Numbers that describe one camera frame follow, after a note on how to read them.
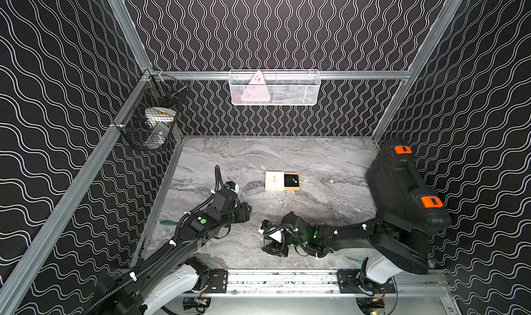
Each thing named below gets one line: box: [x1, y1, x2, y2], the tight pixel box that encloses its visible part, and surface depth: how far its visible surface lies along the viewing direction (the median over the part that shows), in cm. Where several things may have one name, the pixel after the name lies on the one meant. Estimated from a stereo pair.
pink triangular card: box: [241, 70, 271, 102], surface depth 92 cm
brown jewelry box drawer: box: [284, 172, 300, 191], surface depth 101 cm
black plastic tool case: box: [365, 137, 452, 235], surface depth 76 cm
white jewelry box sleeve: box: [264, 171, 285, 192], surface depth 100 cm
